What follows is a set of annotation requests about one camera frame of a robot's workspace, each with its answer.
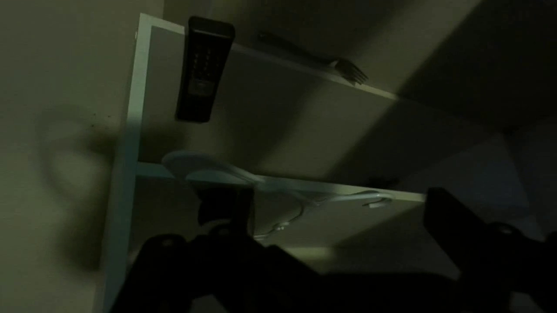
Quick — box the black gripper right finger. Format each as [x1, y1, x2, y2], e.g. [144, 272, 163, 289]
[423, 185, 557, 313]

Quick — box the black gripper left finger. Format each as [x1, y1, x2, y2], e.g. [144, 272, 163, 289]
[108, 185, 327, 313]

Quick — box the grey open shelf unit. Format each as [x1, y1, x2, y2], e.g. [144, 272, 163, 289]
[92, 13, 557, 313]

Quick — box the metal fork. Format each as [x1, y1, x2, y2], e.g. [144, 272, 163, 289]
[254, 30, 371, 87]

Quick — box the black remote control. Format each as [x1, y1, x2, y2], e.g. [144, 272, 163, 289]
[174, 14, 237, 126]

